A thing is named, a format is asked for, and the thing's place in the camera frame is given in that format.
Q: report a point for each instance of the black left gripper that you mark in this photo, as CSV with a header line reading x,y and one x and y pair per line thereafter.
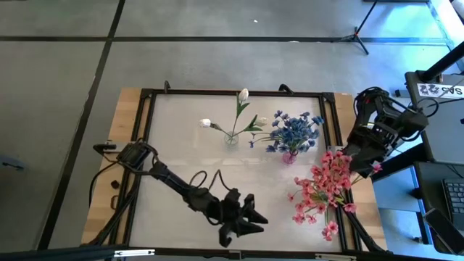
x,y
228,214

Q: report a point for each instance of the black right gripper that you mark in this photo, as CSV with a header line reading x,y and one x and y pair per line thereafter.
x,y
364,157

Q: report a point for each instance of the purple glass vase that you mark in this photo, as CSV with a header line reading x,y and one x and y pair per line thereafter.
x,y
289,158

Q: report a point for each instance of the white artificial tulip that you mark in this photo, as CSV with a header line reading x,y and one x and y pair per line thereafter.
x,y
243,95
261,121
204,123

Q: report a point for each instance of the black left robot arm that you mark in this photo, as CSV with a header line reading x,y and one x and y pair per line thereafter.
x,y
174,183

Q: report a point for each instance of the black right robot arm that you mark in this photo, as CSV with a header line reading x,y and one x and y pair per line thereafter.
x,y
391,123

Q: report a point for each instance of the clear textured glass vase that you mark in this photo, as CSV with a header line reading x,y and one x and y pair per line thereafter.
x,y
228,142

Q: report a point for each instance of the black desk strut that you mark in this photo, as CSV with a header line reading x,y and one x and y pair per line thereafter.
x,y
402,161

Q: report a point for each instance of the black side desk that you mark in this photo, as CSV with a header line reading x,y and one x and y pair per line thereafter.
x,y
449,137

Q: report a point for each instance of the black laptop keyboard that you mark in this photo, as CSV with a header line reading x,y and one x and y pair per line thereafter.
x,y
455,199

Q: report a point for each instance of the black smartphone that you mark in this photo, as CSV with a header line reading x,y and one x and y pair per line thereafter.
x,y
440,230

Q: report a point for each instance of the white printed label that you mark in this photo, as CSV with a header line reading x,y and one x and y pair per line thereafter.
x,y
449,91

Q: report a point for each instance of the black tripod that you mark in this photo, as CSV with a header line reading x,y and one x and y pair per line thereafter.
x,y
357,36

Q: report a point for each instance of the black diagonal pole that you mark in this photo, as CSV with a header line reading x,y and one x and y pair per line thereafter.
x,y
444,61

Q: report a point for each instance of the small black knob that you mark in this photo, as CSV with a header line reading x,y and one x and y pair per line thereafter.
x,y
115,184

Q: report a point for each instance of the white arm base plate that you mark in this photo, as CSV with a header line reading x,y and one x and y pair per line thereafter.
x,y
333,149

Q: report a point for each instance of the silver metal bracket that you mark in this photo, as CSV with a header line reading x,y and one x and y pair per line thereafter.
x,y
134,253
335,257

